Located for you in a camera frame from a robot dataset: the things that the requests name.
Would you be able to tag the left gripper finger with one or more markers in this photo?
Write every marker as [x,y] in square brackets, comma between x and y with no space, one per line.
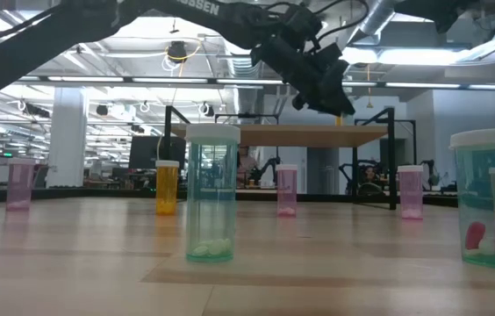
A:
[303,101]
[335,98]

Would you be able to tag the small orange medicine bottle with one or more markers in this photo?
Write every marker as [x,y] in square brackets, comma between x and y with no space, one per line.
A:
[167,193]
[339,121]

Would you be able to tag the small pink medicine bottle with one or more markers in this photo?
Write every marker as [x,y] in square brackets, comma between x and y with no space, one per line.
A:
[411,195]
[286,193]
[20,188]

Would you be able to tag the teal bottle with coloured pills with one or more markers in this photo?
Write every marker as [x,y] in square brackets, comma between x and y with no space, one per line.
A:
[471,193]

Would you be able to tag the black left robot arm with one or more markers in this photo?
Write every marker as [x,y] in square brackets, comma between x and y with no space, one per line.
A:
[54,35]

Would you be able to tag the black background robot arm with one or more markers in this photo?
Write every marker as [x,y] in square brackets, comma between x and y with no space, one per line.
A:
[429,172]
[267,169]

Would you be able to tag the wooden shelf black metal legs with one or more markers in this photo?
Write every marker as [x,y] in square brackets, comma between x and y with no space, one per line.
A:
[300,136]

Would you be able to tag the yellow hanging pendant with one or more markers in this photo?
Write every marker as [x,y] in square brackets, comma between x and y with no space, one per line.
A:
[368,88]

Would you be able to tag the person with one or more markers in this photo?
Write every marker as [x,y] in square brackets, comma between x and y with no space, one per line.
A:
[247,166]
[368,175]

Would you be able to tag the long rig light bar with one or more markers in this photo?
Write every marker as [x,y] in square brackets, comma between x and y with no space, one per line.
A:
[168,80]

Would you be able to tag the green bottle with white pills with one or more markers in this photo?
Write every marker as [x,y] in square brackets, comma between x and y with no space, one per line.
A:
[212,197]

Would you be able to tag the black monitor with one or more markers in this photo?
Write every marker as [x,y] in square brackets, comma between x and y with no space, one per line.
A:
[146,152]

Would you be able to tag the white square column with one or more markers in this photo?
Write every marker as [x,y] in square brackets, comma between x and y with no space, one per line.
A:
[67,136]

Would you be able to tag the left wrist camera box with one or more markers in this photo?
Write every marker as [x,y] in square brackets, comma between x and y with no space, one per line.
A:
[300,24]

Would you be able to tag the silver ventilation duct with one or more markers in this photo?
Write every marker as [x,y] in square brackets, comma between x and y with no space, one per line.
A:
[377,17]

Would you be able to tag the black hanging camera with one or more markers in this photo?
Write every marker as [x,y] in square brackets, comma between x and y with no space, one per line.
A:
[177,50]

